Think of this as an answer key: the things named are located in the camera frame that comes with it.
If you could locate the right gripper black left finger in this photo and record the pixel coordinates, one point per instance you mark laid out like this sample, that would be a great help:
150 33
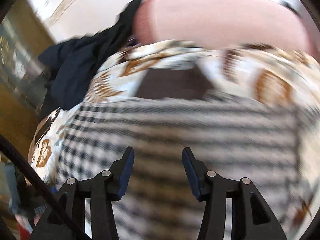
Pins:
83 209

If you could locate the black garment pile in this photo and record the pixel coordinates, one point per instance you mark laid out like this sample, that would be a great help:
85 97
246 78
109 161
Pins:
72 64

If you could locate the leaf pattern beige blanket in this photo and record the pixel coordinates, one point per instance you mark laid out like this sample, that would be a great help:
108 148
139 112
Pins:
247 111

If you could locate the wooden glass wardrobe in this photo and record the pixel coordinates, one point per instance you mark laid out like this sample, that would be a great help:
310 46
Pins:
23 38

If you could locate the pink quilted headboard cushion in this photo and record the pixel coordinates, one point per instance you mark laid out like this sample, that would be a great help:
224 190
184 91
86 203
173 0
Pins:
214 24

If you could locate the small black object on headboard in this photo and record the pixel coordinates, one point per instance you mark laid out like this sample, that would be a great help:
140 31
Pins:
290 7

